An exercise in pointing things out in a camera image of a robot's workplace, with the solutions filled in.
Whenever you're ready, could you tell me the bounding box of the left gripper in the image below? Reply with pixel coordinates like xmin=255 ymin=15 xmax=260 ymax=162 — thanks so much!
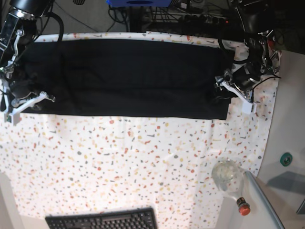
xmin=215 ymin=70 xmax=257 ymax=114

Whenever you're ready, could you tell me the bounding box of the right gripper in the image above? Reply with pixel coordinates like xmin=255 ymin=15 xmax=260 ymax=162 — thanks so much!
xmin=3 ymin=81 xmax=55 ymax=126

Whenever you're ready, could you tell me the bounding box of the black t-shirt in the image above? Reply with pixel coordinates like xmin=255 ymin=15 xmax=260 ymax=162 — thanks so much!
xmin=21 ymin=40 xmax=234 ymax=120

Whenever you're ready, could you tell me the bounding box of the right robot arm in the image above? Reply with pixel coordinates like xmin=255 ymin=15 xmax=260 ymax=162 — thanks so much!
xmin=0 ymin=0 xmax=64 ymax=126

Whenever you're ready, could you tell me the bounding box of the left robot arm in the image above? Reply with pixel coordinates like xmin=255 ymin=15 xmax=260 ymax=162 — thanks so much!
xmin=215 ymin=0 xmax=279 ymax=114

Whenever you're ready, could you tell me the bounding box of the green tape roll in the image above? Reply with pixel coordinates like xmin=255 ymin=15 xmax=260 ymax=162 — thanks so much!
xmin=280 ymin=152 xmax=293 ymax=167

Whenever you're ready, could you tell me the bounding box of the terrazzo pattern tablecloth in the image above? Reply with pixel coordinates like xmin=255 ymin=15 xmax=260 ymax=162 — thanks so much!
xmin=0 ymin=32 xmax=278 ymax=229

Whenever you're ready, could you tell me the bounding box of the clear glass bottle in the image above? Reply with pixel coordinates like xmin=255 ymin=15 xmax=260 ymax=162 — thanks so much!
xmin=212 ymin=158 xmax=251 ymax=216

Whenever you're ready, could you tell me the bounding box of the black power strip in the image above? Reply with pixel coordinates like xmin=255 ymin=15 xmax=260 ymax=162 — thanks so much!
xmin=182 ymin=13 xmax=230 ymax=25

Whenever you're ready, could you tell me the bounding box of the grey metal rod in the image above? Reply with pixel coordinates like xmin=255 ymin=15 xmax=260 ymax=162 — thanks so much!
xmin=244 ymin=171 xmax=284 ymax=229

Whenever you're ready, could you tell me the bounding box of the blue box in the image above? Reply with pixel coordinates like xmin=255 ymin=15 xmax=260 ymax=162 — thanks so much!
xmin=106 ymin=0 xmax=176 ymax=7

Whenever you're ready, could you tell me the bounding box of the black keyboard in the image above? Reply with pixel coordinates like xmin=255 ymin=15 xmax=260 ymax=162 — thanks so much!
xmin=45 ymin=208 xmax=158 ymax=229

